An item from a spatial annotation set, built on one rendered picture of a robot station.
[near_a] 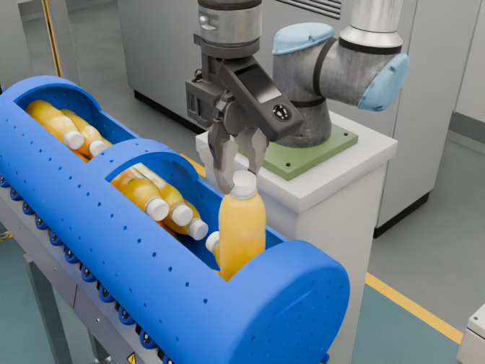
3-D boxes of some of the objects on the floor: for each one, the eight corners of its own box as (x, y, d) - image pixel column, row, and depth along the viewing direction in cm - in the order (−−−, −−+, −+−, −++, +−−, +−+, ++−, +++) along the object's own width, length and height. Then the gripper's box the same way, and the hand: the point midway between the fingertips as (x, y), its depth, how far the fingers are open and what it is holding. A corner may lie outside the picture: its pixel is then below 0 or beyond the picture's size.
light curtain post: (107, 263, 256) (26, -171, 159) (114, 269, 252) (35, -171, 156) (96, 269, 253) (5, -171, 156) (102, 276, 249) (14, -170, 152)
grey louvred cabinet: (186, 78, 427) (172, -137, 345) (431, 200, 296) (503, -99, 214) (126, 99, 397) (96, -131, 315) (369, 245, 266) (426, -83, 184)
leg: (73, 373, 207) (37, 246, 171) (80, 383, 203) (45, 256, 168) (58, 381, 204) (19, 254, 168) (66, 391, 200) (27, 264, 164)
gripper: (238, 17, 73) (239, 155, 85) (167, 37, 66) (179, 183, 78) (284, 34, 67) (278, 178, 79) (211, 58, 61) (216, 211, 73)
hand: (242, 182), depth 76 cm, fingers closed on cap, 4 cm apart
